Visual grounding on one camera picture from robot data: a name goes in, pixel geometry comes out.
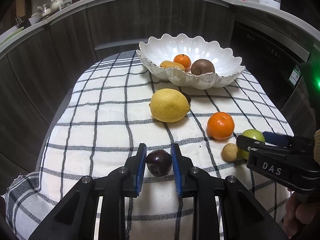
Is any green apple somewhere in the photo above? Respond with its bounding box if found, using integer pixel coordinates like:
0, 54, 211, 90
236, 129, 265, 160

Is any dark purple plum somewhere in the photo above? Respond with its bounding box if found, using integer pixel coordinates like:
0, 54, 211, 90
146, 150, 172, 177

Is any brown kiwi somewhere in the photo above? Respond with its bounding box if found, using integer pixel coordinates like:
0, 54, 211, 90
190, 59, 215, 75

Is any orange mandarin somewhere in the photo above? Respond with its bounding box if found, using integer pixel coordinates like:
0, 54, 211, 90
207, 112, 235, 140
174, 54, 191, 72

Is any yellow mango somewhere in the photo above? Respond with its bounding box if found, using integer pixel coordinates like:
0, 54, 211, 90
160, 61, 185, 71

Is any person's right hand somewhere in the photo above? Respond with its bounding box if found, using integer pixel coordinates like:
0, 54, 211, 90
283, 191, 319, 239

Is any small tan longan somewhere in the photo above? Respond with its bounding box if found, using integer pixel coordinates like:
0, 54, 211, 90
221, 143, 238, 162

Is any black dishwasher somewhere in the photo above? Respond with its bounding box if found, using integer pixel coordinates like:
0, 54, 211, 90
230, 22, 302, 110

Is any dark cherry near bowl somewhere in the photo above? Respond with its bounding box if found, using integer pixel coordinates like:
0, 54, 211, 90
182, 92, 191, 104

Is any yellow lemon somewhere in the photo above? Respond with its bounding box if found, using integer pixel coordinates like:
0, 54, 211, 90
149, 88, 190, 123

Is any checkered white blue cloth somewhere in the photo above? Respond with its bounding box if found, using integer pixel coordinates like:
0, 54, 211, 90
4, 51, 293, 239

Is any black microwave oven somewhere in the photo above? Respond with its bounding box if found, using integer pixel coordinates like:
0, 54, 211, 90
280, 0, 319, 30

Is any white scalloped ceramic bowl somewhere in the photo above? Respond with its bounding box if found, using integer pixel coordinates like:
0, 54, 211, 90
136, 33, 246, 90

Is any green dish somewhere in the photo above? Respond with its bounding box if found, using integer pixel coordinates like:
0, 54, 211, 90
0, 27, 24, 45

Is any white teapot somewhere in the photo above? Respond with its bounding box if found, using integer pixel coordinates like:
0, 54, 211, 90
50, 0, 64, 11

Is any grey drawer handle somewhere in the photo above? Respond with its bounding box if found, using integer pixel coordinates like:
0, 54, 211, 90
94, 39, 147, 51

